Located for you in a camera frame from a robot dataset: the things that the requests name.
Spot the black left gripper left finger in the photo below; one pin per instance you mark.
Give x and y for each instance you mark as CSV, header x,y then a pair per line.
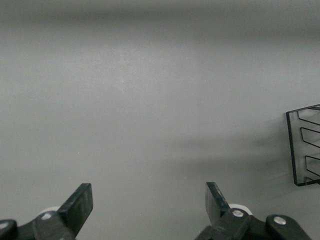
x,y
75,210

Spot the dark grey table mat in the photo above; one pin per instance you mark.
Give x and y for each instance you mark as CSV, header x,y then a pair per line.
x,y
150,100

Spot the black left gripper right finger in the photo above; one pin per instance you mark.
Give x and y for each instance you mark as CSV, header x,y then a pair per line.
x,y
217,207

